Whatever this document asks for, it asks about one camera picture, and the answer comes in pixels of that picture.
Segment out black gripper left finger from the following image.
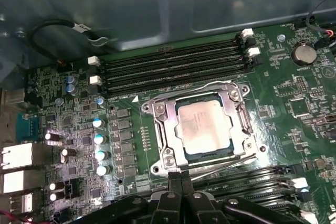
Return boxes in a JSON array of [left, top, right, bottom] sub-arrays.
[[75, 170, 185, 224]]

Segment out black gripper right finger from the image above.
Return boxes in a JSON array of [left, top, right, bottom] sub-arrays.
[[182, 169, 314, 224]]

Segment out metal locking lever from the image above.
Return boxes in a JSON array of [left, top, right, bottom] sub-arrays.
[[154, 80, 238, 101], [188, 153, 259, 182]]

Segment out metal socket cover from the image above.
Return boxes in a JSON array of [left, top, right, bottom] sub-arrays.
[[153, 87, 254, 168]]

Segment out silver CPU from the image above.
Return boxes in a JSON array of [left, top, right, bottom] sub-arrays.
[[173, 92, 237, 161]]

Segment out CPU socket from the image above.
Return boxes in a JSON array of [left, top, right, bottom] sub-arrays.
[[140, 79, 263, 180]]

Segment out black RAM slot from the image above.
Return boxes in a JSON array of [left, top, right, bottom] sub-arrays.
[[102, 45, 246, 78], [193, 163, 297, 184], [101, 36, 245, 69], [199, 176, 305, 196], [103, 53, 247, 88], [104, 62, 249, 97], [217, 191, 312, 209]]

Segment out green motherboard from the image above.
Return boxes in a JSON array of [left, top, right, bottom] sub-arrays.
[[25, 22, 336, 224]]

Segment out round coin battery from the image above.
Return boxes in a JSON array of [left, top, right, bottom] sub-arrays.
[[290, 40, 317, 67]]

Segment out black wire with white label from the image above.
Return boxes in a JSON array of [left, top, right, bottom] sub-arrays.
[[29, 18, 110, 62]]

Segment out thin dark wire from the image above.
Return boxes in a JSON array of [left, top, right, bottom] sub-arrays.
[[306, 0, 336, 29]]

